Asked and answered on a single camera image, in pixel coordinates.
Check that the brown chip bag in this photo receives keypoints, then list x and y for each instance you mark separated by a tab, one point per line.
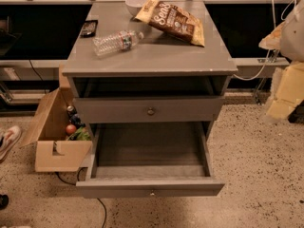
173	20

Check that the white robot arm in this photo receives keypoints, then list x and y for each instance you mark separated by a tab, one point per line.
292	35

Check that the white bowl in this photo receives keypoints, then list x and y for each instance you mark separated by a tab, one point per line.
134	6

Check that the red apple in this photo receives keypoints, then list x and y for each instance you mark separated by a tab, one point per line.
70	129

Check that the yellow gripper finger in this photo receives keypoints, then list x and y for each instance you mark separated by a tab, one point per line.
272	40
287	91

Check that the soda can in box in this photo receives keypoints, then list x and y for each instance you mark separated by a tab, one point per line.
71	110

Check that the open grey bottom drawer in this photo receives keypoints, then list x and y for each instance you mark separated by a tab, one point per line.
149	160

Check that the cardboard box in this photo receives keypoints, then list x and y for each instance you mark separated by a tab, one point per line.
47	129

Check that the white sneaker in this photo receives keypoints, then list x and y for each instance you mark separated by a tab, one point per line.
8	139

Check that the closed grey middle drawer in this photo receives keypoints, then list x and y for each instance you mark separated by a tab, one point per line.
148	110

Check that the black shoe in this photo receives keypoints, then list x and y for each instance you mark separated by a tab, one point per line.
4	201

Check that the grey wooden drawer cabinet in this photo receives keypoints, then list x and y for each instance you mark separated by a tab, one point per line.
159	66

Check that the green bag in box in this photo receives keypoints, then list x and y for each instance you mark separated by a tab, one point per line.
81	134

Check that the clear plastic water bottle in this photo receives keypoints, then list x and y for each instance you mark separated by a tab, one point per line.
119	41

